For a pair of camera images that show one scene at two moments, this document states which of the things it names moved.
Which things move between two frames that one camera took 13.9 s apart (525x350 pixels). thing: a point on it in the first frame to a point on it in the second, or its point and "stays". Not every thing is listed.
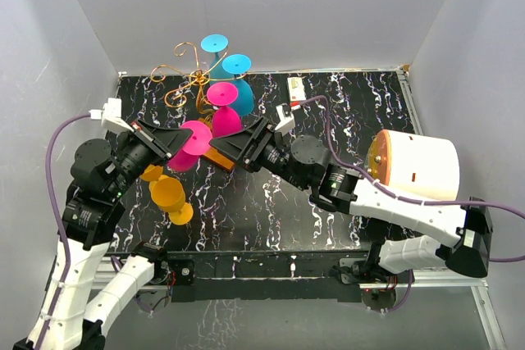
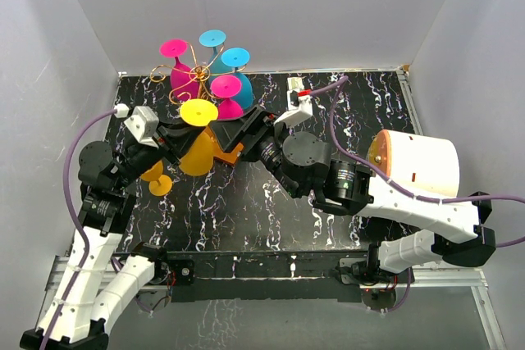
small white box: x=296 y=89 stays
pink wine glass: x=185 y=158 to x=184 y=81
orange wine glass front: x=168 y=195 to x=198 y=158
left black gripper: x=163 y=142 stays
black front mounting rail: x=285 y=275 stays
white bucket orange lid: x=426 y=168 stays
